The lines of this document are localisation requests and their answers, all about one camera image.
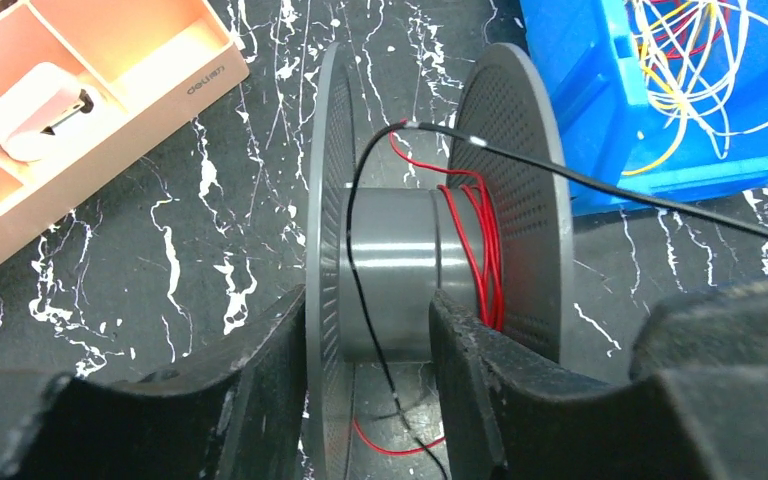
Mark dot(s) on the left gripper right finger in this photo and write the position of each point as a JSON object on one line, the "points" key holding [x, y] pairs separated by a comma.
{"points": [[695, 406]]}

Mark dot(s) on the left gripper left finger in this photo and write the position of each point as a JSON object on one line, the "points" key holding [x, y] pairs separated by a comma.
{"points": [[232, 410]]}

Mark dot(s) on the grey cable spool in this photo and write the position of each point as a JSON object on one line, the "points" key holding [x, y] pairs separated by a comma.
{"points": [[376, 256]]}

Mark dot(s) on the blue plastic bin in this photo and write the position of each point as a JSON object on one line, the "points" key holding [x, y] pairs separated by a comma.
{"points": [[666, 98]]}

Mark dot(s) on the orange desk organizer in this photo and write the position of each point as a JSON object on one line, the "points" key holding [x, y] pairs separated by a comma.
{"points": [[156, 66]]}

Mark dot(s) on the white tape dispenser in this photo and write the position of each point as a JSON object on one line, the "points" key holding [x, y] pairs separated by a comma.
{"points": [[33, 107]]}

